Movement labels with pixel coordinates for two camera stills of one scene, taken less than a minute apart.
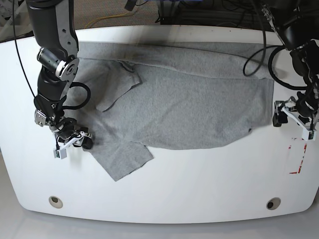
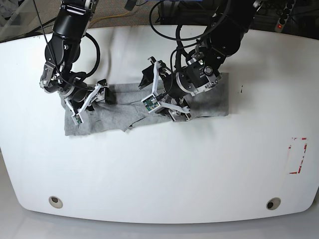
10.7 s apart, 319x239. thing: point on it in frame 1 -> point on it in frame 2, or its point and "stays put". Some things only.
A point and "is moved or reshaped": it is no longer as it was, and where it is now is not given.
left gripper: [75, 137] -> [83, 98]
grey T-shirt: [135, 96] is moved or reshaped
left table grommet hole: [56, 201] stays put
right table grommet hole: [273, 203] stays put
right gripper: [290, 105] -> [173, 89]
